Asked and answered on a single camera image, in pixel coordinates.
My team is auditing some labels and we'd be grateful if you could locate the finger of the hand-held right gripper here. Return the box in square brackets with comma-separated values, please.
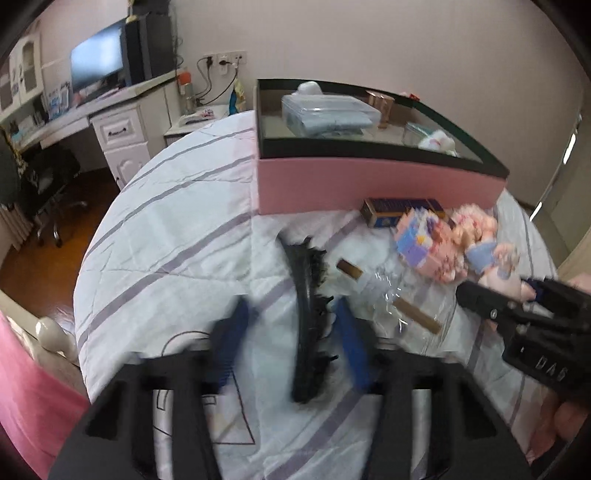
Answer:
[456, 279, 532, 333]
[522, 276, 591, 319]

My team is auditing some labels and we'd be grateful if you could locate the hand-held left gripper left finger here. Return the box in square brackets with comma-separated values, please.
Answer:
[48, 295, 252, 480]

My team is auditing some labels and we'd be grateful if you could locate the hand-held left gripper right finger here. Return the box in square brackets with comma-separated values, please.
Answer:
[335, 298, 532, 480]

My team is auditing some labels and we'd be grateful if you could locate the pink pig figurine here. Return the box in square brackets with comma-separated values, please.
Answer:
[480, 272, 536, 303]

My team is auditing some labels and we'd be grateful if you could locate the pink doll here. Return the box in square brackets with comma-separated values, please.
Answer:
[450, 205, 518, 280]

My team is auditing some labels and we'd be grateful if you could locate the black hair claw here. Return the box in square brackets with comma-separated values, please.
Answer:
[277, 235, 340, 404]

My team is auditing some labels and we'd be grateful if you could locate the pink box with black rim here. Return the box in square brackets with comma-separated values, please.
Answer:
[255, 78, 510, 217]

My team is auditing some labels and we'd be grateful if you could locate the grey white small plush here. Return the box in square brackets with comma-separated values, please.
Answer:
[419, 130, 458, 155]

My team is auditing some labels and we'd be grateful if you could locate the rose gold cylinder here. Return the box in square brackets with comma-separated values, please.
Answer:
[367, 90, 397, 129]

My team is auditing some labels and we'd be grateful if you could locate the clear plastic box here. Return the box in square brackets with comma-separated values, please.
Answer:
[281, 93, 376, 137]

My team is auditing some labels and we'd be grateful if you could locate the person's right hand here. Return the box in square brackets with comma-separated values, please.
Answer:
[526, 392, 587, 467]

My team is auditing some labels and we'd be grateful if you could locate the clear plastic bag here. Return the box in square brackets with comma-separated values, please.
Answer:
[369, 270, 446, 354]

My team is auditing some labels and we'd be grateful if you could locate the pastel block cube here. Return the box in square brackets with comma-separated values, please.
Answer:
[394, 208, 467, 283]

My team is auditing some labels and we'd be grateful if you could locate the blue gold small box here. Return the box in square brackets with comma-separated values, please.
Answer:
[360, 198, 451, 229]

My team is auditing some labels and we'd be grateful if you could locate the white bedpost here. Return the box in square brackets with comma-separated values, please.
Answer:
[34, 318, 79, 365]

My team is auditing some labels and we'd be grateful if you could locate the white low table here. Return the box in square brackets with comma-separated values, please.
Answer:
[164, 106, 232, 148]

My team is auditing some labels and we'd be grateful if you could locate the white desk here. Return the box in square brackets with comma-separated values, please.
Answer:
[0, 69, 178, 190]

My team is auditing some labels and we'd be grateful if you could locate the colourful snack bag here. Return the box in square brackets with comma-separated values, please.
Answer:
[228, 80, 245, 114]

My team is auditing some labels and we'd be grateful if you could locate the black office chair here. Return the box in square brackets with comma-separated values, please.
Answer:
[16, 145, 88, 247]

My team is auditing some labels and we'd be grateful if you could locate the bottle with orange lid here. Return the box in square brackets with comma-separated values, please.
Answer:
[178, 71, 192, 116]

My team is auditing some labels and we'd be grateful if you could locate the dark jacket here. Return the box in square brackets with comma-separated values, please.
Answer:
[0, 129, 28, 208]

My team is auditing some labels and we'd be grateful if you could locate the blue white carton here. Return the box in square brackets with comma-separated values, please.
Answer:
[44, 83, 72, 121]

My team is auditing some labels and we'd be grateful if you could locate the black computer tower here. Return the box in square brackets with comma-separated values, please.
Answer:
[121, 14, 174, 86]

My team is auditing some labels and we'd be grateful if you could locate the black computer monitor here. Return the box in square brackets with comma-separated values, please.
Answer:
[70, 19, 127, 95]

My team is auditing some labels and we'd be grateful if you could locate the white glass-door cabinet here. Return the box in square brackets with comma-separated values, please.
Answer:
[0, 37, 44, 125]

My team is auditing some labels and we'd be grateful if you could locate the black power cable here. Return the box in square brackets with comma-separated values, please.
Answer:
[198, 56, 238, 107]

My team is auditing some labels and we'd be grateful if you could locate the white wall outlet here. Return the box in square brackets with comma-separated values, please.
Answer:
[203, 52, 243, 68]

